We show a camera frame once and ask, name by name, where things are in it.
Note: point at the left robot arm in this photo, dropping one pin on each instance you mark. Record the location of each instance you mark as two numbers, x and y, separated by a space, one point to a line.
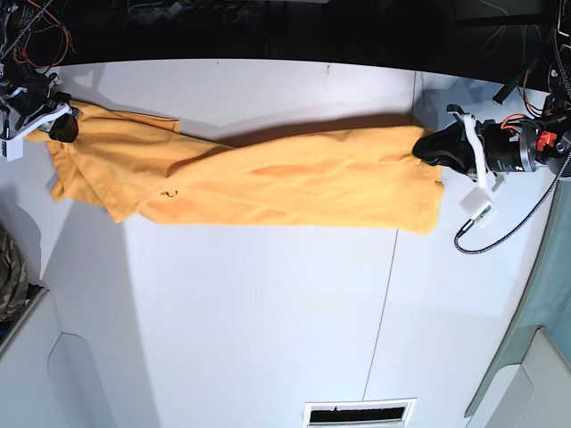
554 115

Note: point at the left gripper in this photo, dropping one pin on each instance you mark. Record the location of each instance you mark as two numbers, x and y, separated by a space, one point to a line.
473 148

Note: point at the white right bin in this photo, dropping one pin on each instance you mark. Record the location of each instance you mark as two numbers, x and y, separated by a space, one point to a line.
534 393

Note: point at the white bin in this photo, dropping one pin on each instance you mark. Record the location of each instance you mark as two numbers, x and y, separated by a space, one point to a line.
534 393
48 377

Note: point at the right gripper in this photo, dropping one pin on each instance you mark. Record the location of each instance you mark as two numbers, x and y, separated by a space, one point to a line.
30 101

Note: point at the white left bin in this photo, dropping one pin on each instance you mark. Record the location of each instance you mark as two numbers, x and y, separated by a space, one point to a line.
48 377

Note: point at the camouflage cloth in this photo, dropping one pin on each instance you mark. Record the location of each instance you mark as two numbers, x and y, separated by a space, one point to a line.
14 278

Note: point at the white floor vent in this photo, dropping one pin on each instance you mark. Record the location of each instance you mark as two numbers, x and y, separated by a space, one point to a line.
368 414

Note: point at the yellow t-shirt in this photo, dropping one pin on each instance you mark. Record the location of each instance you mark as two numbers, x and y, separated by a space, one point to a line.
135 164

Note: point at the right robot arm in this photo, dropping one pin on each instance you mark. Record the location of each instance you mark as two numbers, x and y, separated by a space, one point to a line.
20 22

